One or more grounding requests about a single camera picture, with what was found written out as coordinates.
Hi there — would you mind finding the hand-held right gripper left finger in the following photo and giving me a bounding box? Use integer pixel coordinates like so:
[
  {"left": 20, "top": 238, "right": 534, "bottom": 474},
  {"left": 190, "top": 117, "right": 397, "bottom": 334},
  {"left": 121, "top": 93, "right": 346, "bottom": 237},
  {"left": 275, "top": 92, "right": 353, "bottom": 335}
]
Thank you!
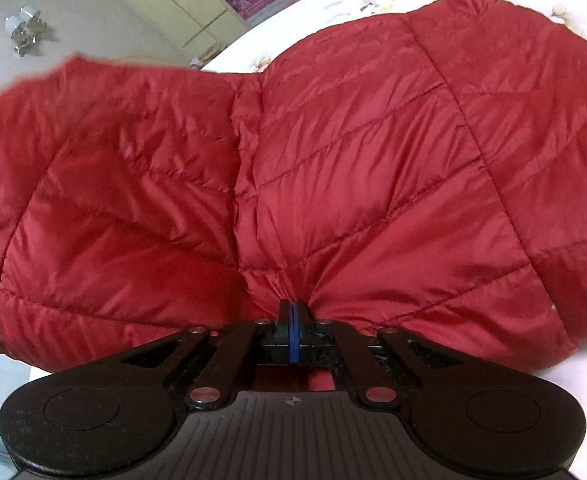
[{"left": 108, "top": 300, "right": 294, "bottom": 409}]

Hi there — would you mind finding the red puffer jacket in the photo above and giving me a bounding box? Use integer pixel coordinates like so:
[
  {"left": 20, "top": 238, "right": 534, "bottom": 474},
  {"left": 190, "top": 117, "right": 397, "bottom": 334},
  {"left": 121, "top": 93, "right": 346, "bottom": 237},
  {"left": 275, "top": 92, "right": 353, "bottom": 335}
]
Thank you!
[{"left": 0, "top": 0, "right": 587, "bottom": 393}]

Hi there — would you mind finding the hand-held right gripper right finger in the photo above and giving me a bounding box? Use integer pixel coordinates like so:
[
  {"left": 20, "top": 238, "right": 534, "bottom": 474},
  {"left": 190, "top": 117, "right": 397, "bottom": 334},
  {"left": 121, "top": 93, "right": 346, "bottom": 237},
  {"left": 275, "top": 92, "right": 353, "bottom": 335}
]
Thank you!
[{"left": 293, "top": 300, "right": 474, "bottom": 406}]

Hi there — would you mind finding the wall lamp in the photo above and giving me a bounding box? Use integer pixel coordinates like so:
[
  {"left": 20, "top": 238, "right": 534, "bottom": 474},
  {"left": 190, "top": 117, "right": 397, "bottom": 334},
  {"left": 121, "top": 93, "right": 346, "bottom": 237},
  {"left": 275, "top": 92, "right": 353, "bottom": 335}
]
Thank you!
[{"left": 4, "top": 5, "right": 49, "bottom": 56}]

